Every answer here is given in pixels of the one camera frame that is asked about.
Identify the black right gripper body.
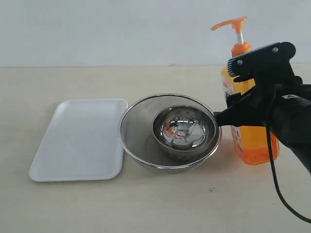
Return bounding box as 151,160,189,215
255,76,304,131

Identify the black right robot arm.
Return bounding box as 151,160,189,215
215,42,311,171

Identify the small stainless steel bowl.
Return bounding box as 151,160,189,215
152,105,219,160

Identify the steel mesh colander bowl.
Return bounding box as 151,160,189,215
118,94,222,174

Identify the white rectangular plastic tray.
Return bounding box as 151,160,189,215
29,99,128,182

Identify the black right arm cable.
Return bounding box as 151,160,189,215
264,121,311,224

